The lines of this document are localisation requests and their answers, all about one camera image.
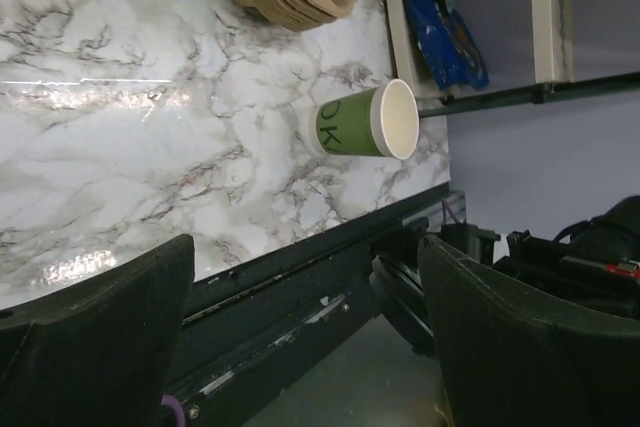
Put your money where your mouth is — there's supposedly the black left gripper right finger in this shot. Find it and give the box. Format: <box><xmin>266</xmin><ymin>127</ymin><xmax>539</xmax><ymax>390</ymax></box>
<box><xmin>418</xmin><ymin>235</ymin><xmax>639</xmax><ymax>426</ymax></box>

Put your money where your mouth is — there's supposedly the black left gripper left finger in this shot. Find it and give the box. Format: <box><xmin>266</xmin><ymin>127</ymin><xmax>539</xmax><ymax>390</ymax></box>
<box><xmin>1</xmin><ymin>234</ymin><xmax>195</xmax><ymax>426</ymax></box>

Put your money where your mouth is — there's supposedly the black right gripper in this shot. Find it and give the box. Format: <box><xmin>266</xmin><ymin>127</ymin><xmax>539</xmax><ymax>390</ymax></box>
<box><xmin>439</xmin><ymin>196</ymin><xmax>639</xmax><ymax>320</ymax></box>

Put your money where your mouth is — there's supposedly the green paper cup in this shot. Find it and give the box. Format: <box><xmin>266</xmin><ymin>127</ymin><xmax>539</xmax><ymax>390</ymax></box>
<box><xmin>309</xmin><ymin>79</ymin><xmax>420</xmax><ymax>160</ymax></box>

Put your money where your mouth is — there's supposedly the black plastic cup lid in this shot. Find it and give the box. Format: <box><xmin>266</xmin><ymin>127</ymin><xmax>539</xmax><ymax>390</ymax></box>
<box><xmin>369</xmin><ymin>253</ymin><xmax>436</xmax><ymax>358</ymax></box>

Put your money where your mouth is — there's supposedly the blue snack bag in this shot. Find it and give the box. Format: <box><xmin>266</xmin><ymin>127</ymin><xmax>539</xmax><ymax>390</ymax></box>
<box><xmin>402</xmin><ymin>0</ymin><xmax>489</xmax><ymax>91</ymax></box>

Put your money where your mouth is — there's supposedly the beige shelf rack black frame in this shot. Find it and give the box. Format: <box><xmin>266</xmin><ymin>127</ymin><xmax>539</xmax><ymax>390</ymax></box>
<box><xmin>386</xmin><ymin>0</ymin><xmax>639</xmax><ymax>118</ymax></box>

